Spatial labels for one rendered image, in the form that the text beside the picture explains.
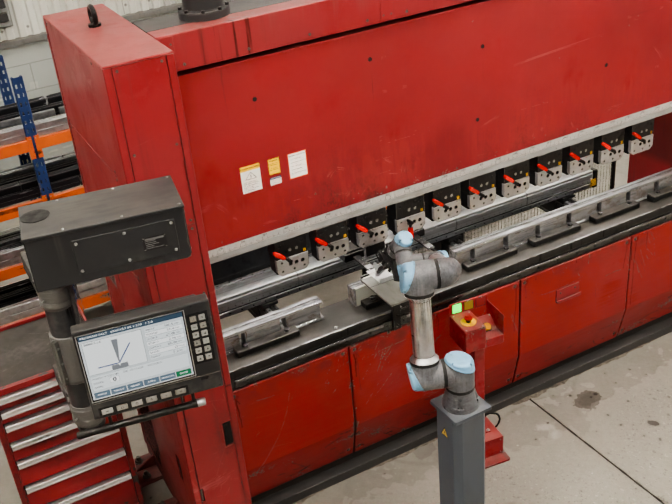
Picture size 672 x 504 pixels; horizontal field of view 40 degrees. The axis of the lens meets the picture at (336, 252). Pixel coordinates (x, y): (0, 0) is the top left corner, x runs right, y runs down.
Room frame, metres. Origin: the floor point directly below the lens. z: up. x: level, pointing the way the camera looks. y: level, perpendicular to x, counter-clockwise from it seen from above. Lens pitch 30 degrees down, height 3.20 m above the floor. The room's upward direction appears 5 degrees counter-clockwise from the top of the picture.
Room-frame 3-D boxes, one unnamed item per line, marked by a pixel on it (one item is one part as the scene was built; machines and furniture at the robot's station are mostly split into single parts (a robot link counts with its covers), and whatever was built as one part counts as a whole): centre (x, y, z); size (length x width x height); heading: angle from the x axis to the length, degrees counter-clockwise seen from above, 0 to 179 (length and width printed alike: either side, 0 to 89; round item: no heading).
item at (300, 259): (3.48, 0.21, 1.26); 0.15 x 0.09 x 0.17; 116
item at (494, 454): (3.51, -0.63, 0.06); 0.25 x 0.20 x 0.12; 19
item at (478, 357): (3.54, -0.62, 0.39); 0.05 x 0.05 x 0.54; 19
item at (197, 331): (2.59, 0.66, 1.42); 0.45 x 0.12 x 0.36; 106
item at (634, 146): (4.36, -1.59, 1.26); 0.15 x 0.09 x 0.17; 116
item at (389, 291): (3.53, -0.24, 1.00); 0.26 x 0.18 x 0.01; 26
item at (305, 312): (3.43, 0.32, 0.92); 0.50 x 0.06 x 0.10; 116
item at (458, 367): (2.95, -0.44, 0.94); 0.13 x 0.12 x 0.14; 93
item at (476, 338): (3.54, -0.62, 0.75); 0.20 x 0.16 x 0.18; 109
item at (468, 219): (4.11, -0.40, 0.93); 2.30 x 0.14 x 0.10; 116
